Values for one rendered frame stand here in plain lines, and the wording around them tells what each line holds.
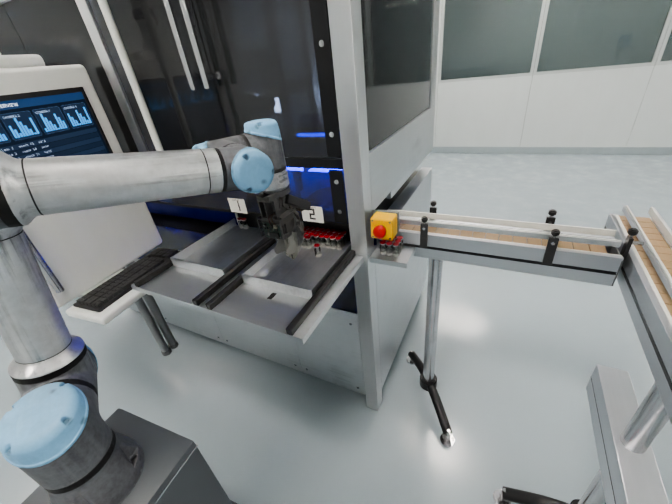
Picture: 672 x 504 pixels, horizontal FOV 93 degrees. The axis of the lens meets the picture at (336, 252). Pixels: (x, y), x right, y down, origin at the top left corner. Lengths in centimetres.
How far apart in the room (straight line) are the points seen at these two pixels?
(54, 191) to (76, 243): 98
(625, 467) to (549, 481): 59
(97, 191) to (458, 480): 151
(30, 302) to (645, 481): 133
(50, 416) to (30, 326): 16
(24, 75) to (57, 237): 52
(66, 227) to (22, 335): 77
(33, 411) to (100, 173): 42
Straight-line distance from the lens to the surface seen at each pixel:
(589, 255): 111
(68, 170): 56
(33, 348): 80
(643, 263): 113
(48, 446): 74
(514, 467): 169
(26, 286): 75
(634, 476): 115
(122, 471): 84
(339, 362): 155
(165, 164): 56
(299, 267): 107
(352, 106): 93
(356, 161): 95
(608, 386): 130
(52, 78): 155
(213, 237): 141
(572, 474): 175
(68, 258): 152
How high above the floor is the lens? 146
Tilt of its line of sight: 31 degrees down
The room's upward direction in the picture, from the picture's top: 7 degrees counter-clockwise
